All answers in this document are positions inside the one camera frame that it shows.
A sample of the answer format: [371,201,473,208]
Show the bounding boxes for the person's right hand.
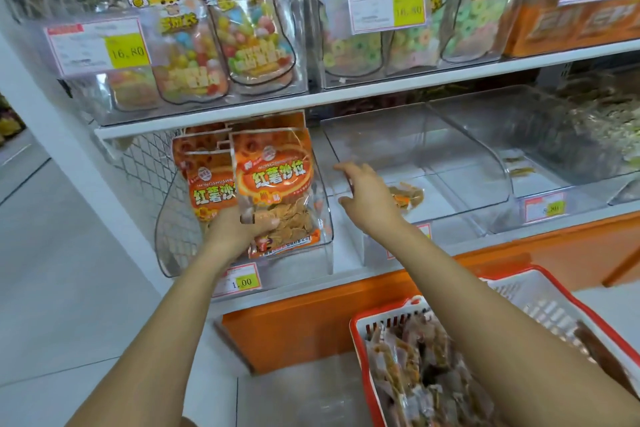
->
[333,161,411,243]

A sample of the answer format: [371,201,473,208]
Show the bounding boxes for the person's left hand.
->
[200,203,283,265]

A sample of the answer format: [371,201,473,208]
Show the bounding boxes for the white snack shelf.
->
[0,0,640,343]

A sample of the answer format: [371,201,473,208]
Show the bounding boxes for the white red-rimmed shopping basket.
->
[348,264,640,427]

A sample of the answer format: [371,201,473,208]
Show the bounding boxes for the pile of small brown snacks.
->
[365,312,501,427]

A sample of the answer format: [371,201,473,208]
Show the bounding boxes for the person's right forearm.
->
[380,216,640,427]

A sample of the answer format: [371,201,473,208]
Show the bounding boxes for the person's left forearm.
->
[65,250,246,427]

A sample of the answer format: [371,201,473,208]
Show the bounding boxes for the small orange wrapped snack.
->
[388,181,427,215]

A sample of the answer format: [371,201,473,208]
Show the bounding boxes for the orange shelf base panel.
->
[220,211,640,346]

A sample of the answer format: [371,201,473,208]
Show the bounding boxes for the small yellow wrapped snack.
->
[500,149,538,179]

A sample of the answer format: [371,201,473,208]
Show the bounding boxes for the orange label snack bag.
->
[575,0,640,43]
[505,1,581,59]

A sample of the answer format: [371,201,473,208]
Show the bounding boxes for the background goods shelf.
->
[0,91,26,147]

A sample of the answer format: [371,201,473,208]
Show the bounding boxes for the yellow hamster snack packets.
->
[570,91,640,157]

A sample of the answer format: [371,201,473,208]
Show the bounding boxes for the yellow cat candy bag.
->
[187,0,298,87]
[128,0,231,105]
[105,66,163,113]

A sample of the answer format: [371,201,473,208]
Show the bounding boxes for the white wire mesh panel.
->
[0,0,191,218]

